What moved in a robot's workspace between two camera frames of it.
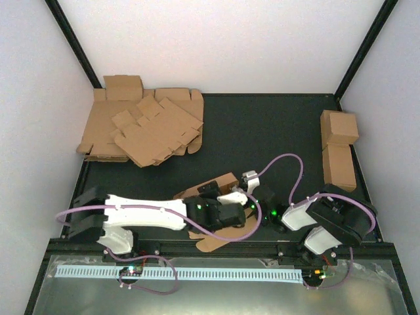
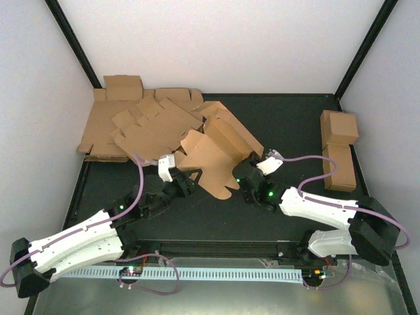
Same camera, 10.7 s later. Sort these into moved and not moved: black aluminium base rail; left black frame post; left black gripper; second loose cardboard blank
Moved: left black gripper
Not moved: left black frame post; second loose cardboard blank; black aluminium base rail
